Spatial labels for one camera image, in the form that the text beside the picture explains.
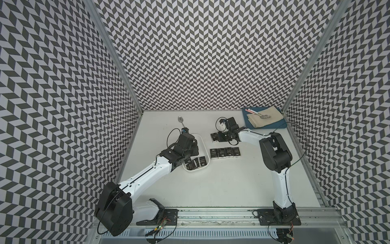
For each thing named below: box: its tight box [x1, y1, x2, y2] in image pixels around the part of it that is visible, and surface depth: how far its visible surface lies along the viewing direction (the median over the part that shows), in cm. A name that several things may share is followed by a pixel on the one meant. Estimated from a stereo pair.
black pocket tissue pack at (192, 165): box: [186, 159, 200, 171], surface depth 88 cm
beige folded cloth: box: [246, 105, 284, 129], surface depth 114 cm
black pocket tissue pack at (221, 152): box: [217, 147, 225, 158], surface depth 96 cm
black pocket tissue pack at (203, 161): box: [199, 156, 208, 167], surface depth 91 cm
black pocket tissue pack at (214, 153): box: [209, 148, 219, 160], surface depth 96 cm
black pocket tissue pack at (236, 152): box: [231, 146, 242, 158], surface depth 96 cm
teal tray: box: [242, 106, 288, 130], surface depth 113 cm
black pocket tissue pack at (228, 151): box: [224, 147, 234, 157], surface depth 96 cm
